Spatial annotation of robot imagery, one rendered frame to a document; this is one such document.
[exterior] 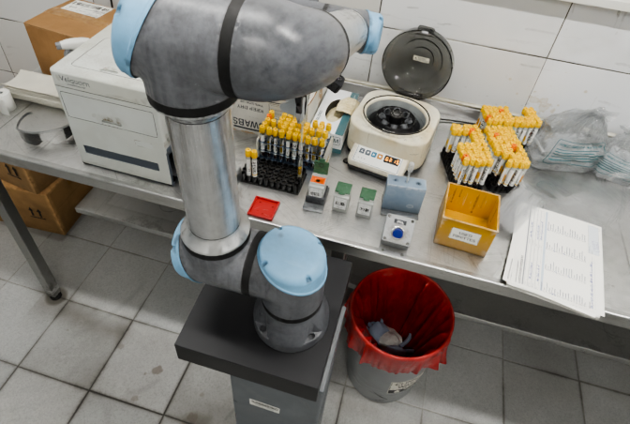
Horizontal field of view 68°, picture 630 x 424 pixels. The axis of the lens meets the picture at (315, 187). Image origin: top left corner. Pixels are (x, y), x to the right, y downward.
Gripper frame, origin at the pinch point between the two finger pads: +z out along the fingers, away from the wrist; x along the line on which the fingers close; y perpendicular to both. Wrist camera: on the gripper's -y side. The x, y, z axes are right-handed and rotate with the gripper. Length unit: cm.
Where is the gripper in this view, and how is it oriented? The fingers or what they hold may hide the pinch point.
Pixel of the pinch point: (302, 118)
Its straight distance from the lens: 117.2
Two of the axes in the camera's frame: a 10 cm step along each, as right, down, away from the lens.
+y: -9.6, -2.3, 1.4
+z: -0.7, 7.1, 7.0
